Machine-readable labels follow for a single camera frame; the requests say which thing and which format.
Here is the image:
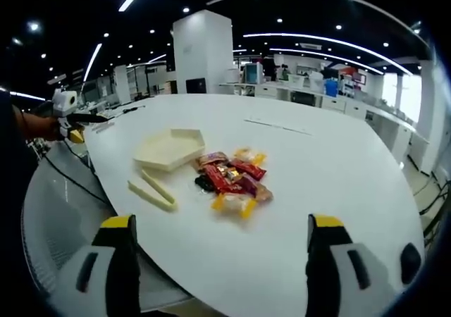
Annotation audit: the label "person's left hand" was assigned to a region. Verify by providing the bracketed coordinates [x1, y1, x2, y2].
[34, 116, 62, 142]

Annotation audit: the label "blue bin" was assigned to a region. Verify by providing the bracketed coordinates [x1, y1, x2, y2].
[323, 78, 340, 97]

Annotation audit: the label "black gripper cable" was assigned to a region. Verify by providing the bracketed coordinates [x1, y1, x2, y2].
[42, 139, 109, 206]

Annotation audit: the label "white cabinet counter row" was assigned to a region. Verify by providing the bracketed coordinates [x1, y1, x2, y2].
[253, 82, 429, 165]

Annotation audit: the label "white square pillar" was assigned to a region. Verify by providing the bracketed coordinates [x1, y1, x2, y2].
[171, 9, 235, 95]

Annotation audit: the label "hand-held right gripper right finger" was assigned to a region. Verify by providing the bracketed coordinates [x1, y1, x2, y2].
[304, 213, 401, 317]

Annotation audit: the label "black floor cables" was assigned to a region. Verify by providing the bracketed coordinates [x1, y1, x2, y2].
[418, 178, 451, 237]

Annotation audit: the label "cream hexagonal container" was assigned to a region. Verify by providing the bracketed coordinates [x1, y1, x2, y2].
[132, 128, 207, 173]

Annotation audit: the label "black monitor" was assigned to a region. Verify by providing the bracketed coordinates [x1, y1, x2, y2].
[185, 77, 207, 94]

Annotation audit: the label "black oval grommet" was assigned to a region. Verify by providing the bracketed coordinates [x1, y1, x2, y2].
[399, 242, 423, 285]

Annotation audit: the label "cream food tongs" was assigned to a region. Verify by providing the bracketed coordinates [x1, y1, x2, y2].
[127, 168, 178, 213]

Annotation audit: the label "pile of food packets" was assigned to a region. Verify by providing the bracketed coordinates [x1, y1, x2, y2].
[194, 147, 275, 220]

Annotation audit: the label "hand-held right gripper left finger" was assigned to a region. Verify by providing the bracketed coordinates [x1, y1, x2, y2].
[52, 213, 142, 317]

